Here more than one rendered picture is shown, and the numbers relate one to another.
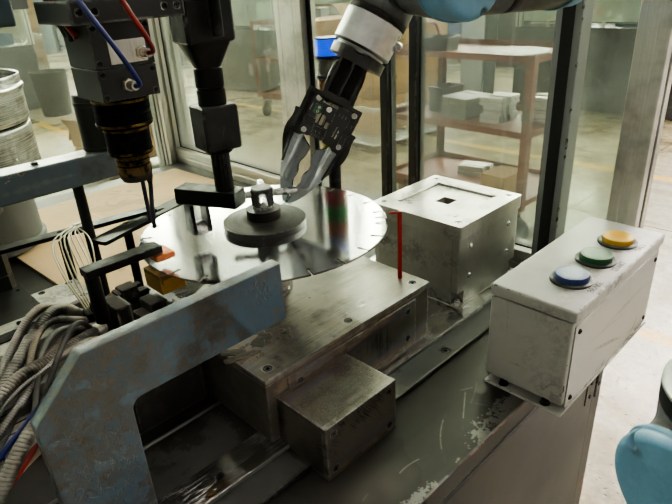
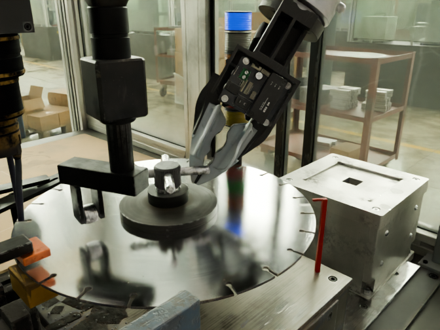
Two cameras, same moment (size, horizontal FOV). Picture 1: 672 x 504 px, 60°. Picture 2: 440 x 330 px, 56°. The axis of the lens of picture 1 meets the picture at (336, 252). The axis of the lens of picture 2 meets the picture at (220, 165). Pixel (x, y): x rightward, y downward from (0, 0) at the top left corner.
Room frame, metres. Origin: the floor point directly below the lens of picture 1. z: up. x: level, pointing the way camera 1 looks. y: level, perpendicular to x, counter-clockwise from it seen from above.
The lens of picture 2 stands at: (0.30, 0.05, 1.17)
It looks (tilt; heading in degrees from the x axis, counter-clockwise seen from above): 21 degrees down; 358
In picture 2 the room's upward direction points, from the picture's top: straight up
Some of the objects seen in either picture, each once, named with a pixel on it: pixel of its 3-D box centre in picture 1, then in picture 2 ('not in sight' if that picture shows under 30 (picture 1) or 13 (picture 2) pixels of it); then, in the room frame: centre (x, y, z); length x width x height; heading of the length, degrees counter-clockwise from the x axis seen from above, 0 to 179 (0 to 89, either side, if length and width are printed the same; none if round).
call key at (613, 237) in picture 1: (617, 242); not in sight; (0.71, -0.39, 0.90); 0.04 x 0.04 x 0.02
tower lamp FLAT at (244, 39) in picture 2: (328, 66); (238, 41); (1.01, -0.01, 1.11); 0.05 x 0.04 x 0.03; 44
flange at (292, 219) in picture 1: (264, 216); (168, 198); (0.72, 0.09, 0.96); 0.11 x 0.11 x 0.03
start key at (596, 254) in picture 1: (595, 259); not in sight; (0.67, -0.34, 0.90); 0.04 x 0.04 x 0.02
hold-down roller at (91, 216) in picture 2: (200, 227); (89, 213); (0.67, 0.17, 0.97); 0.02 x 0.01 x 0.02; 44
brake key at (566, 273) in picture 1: (571, 279); not in sight; (0.62, -0.29, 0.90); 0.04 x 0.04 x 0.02
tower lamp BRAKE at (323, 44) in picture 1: (327, 46); (238, 21); (1.01, -0.01, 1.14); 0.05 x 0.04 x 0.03; 44
